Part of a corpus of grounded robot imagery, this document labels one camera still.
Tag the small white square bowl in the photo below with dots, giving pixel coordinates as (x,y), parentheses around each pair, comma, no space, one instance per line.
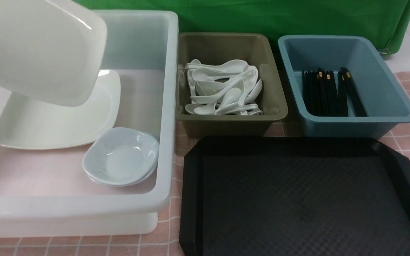
(121,145)

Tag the large white square plate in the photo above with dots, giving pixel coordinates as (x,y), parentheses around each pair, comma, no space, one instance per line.
(50,50)

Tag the white square plate in tub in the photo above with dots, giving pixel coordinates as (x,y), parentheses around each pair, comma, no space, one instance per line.
(35,125)

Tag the pile of white spoons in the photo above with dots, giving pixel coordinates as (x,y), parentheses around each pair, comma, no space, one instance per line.
(227,89)

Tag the black plastic serving tray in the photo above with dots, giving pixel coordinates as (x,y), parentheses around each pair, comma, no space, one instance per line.
(295,196)

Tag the olive green plastic bin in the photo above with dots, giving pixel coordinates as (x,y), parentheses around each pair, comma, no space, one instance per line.
(216,49)

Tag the small white bowl in tub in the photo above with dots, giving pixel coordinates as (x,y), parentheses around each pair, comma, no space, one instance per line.
(115,174)

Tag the bundle of black chopsticks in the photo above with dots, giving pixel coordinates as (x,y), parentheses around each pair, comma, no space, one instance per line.
(327,94)

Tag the teal blue plastic bin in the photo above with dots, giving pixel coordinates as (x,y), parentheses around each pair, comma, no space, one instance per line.
(385,101)

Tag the large white plastic tub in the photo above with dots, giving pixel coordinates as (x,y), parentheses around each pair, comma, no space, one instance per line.
(47,193)

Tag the green backdrop cloth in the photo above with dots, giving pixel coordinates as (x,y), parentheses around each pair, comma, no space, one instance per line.
(382,22)

